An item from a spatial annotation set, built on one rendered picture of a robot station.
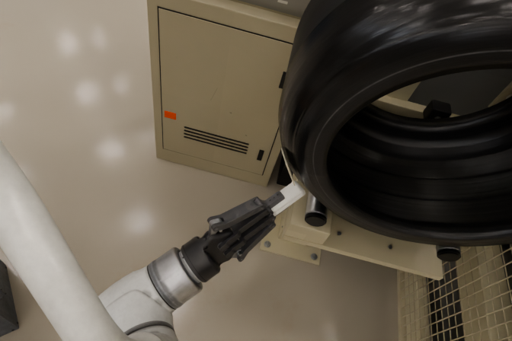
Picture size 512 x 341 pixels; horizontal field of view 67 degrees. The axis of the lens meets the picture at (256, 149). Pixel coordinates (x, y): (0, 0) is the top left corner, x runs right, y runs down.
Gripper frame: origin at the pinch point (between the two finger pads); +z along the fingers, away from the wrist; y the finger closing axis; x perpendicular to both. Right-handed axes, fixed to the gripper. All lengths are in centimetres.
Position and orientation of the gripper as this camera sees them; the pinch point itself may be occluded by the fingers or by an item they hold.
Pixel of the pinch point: (285, 198)
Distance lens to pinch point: 70.7
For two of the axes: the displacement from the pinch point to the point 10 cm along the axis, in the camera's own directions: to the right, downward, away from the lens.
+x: 4.7, 5.3, -7.1
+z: 8.1, -5.7, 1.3
